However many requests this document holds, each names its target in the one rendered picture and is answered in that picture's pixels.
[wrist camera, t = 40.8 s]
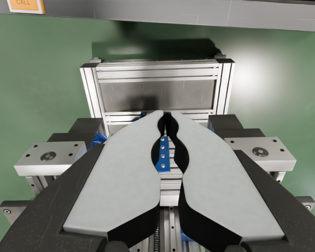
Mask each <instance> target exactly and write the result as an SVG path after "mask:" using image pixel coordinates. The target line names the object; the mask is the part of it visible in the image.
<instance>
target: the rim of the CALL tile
mask: <svg viewBox="0 0 315 252"><path fill-rule="evenodd" d="M7 2H8V6H9V9H10V12H15V13H33V14H43V9H42V4H41V0H37V5H38V9H39V11H38V10H20V9H12V7H11V3H10V0H7Z"/></svg>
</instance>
